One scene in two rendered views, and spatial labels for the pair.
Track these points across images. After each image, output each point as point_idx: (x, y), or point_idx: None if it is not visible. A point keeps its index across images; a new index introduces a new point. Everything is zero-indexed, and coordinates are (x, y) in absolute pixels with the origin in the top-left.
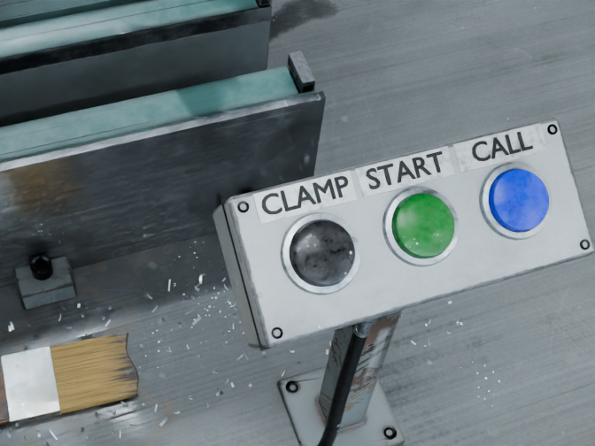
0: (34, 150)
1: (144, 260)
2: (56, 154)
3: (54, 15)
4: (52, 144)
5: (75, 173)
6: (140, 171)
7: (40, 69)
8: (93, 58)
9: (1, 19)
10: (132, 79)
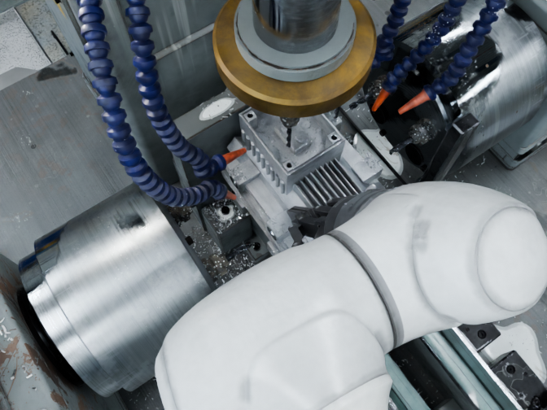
0: (391, 385)
1: None
2: (388, 399)
3: (465, 361)
4: (397, 391)
5: (388, 406)
6: None
7: (439, 364)
8: (455, 385)
9: (451, 341)
10: (461, 401)
